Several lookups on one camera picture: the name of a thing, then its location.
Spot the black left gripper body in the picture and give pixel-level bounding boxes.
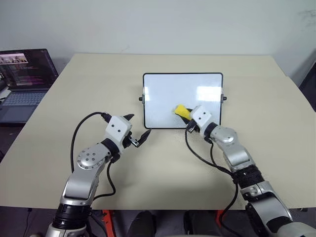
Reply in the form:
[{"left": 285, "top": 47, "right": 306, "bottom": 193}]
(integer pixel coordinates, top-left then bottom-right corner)
[{"left": 122, "top": 132, "right": 139, "bottom": 149}]

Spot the black-framed whiteboard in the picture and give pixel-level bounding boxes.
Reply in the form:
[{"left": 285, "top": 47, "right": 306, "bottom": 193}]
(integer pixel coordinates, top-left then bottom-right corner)
[{"left": 138, "top": 72, "right": 228, "bottom": 130}]

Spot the orange table leg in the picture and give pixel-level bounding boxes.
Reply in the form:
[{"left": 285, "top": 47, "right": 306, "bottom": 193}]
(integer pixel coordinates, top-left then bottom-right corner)
[
  {"left": 215, "top": 209, "right": 226, "bottom": 223},
  {"left": 102, "top": 209, "right": 115, "bottom": 237}
]

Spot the dark rounded shape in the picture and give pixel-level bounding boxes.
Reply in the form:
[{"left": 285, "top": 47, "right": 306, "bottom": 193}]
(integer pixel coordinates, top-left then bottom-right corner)
[{"left": 129, "top": 210, "right": 157, "bottom": 237}]

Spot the open grey laptop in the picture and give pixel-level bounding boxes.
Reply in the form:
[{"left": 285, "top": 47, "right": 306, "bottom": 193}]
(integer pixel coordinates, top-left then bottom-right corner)
[{"left": 0, "top": 48, "right": 59, "bottom": 124}]

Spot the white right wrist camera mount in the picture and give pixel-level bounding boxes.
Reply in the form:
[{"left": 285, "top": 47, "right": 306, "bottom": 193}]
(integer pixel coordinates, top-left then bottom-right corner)
[{"left": 189, "top": 105, "right": 214, "bottom": 138}]

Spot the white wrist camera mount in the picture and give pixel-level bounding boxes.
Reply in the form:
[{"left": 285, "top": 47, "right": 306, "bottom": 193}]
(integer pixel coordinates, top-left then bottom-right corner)
[
  {"left": 189, "top": 105, "right": 214, "bottom": 138},
  {"left": 105, "top": 116, "right": 133, "bottom": 154}
]

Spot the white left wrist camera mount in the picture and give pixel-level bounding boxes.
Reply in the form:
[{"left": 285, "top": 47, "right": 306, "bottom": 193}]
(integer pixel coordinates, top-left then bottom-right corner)
[{"left": 105, "top": 116, "right": 133, "bottom": 154}]

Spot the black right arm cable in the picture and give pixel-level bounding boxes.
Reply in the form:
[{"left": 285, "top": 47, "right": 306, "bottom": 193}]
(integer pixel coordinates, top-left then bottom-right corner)
[{"left": 184, "top": 125, "right": 242, "bottom": 232}]

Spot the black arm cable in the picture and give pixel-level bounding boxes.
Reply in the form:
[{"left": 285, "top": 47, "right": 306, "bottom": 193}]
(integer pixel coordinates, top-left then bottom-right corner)
[
  {"left": 71, "top": 112, "right": 117, "bottom": 198},
  {"left": 184, "top": 125, "right": 242, "bottom": 232}
]

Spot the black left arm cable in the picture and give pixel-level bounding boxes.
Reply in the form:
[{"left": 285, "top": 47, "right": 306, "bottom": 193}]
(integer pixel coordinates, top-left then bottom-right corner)
[{"left": 71, "top": 112, "right": 117, "bottom": 198}]

